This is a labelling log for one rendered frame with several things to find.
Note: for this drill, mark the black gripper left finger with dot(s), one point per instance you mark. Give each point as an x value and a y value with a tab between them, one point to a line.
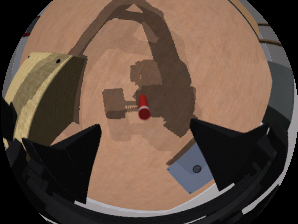
69	162

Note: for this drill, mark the grey sloped panel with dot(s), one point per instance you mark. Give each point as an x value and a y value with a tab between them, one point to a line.
191	171

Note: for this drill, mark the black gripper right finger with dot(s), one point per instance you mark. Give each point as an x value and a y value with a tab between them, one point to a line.
224	150

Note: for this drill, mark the red peg with white band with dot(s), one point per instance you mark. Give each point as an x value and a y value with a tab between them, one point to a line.
144	109

